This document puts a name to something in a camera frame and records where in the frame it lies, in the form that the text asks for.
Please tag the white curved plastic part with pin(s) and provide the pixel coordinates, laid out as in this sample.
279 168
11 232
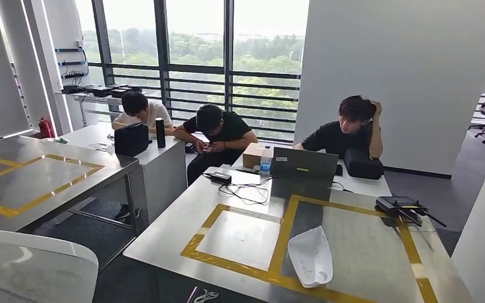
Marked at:
309 259

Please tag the white robot shoulder shell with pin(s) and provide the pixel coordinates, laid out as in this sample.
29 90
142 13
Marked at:
25 267

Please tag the steel workbench with yellow tape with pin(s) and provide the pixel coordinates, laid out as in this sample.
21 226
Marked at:
242 238
37 180

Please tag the cardboard box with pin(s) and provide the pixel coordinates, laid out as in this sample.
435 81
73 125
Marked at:
251 157

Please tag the clear water bottle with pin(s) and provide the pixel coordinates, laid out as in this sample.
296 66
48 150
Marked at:
266 163

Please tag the person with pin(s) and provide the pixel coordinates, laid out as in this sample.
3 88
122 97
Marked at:
225 125
154 113
330 138

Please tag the black power adapter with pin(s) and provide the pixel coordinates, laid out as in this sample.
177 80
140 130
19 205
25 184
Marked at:
221 177

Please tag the grey laptop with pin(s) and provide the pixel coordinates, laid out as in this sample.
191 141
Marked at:
305 163

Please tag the white desk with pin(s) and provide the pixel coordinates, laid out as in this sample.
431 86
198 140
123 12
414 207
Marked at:
163 175
364 186

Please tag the black tumbler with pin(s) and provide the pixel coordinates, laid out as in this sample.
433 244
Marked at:
160 134

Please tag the black soft case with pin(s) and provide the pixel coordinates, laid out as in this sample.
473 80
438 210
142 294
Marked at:
364 165

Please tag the black charger device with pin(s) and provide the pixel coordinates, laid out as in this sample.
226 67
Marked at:
73 89
125 91

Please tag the steel side table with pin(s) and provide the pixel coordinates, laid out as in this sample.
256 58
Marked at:
100 100

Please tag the black router with antennas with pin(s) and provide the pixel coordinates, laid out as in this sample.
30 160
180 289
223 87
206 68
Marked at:
397 204

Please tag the red fire extinguisher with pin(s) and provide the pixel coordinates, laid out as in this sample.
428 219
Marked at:
46 129

